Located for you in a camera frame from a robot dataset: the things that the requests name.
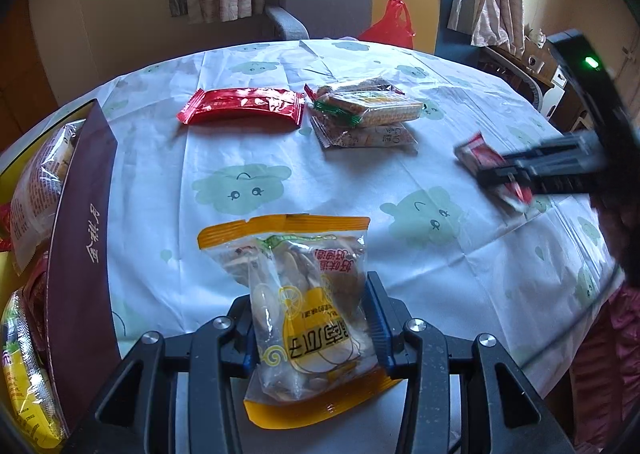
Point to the white clear snack packet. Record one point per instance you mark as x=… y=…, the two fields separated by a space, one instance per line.
x=40 y=194

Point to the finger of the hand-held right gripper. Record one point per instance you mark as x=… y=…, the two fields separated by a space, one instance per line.
x=550 y=181
x=560 y=151

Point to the grey cloth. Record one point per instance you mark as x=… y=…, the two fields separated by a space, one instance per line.
x=341 y=38

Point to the yellow-edged clear seed packet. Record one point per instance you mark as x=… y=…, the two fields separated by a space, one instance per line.
x=300 y=294

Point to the white cloud-print tablecloth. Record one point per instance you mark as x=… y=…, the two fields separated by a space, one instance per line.
x=325 y=174

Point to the yellow snack packet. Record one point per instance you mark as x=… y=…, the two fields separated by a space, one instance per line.
x=25 y=394

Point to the green-edged cracker packet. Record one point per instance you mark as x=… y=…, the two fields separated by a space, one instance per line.
x=380 y=106

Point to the wooden wardrobe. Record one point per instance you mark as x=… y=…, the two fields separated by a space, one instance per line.
x=20 y=84

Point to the clear brown-print snack packet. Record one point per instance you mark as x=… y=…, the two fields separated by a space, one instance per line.
x=370 y=138

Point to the white curved frame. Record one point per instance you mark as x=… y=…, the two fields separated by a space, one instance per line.
x=536 y=89

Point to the gold maroon tin box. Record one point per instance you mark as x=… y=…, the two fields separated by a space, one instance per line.
x=80 y=234

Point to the red foil snack packet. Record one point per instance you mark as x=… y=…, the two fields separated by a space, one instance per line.
x=240 y=106

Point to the person's right forearm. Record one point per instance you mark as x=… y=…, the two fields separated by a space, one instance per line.
x=622 y=234

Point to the red plastic bag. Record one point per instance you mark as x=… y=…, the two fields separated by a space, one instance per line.
x=390 y=26

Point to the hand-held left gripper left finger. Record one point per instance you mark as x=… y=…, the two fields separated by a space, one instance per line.
x=250 y=364

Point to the pink quilted clothing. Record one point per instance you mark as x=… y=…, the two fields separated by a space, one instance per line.
x=615 y=359

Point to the cluttered wooden shelf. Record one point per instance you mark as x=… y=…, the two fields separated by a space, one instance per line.
x=505 y=59

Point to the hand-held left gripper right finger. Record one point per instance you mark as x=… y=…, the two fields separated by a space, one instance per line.
x=382 y=329

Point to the small red white snack packet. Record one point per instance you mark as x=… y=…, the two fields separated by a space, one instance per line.
x=475 y=154

